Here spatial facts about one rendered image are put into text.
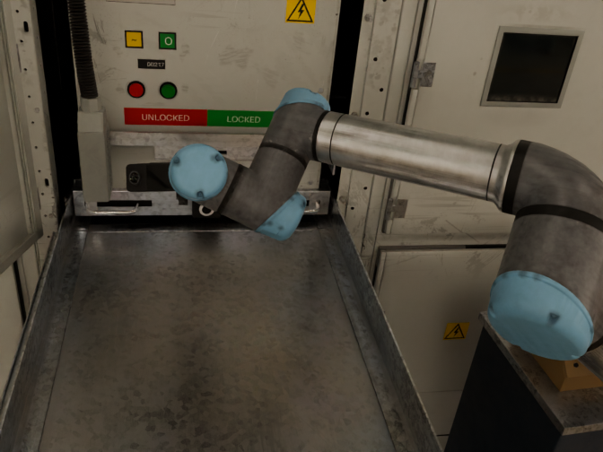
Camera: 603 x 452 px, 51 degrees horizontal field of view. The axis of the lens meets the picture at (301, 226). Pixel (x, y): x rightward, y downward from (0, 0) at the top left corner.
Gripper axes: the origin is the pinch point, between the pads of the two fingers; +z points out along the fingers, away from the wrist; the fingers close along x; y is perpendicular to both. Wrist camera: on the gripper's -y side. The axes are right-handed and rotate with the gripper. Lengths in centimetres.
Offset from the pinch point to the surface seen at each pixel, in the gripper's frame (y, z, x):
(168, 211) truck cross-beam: -2.8, 18.4, -5.9
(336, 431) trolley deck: 23, -31, -37
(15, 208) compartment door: -31.6, 11.6, -5.8
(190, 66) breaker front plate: 1.3, 3.9, 21.8
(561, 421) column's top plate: 66, -20, -41
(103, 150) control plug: -14.0, 0.5, 5.2
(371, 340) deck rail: 32.6, -14.9, -27.2
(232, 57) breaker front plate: 9.2, 2.9, 23.8
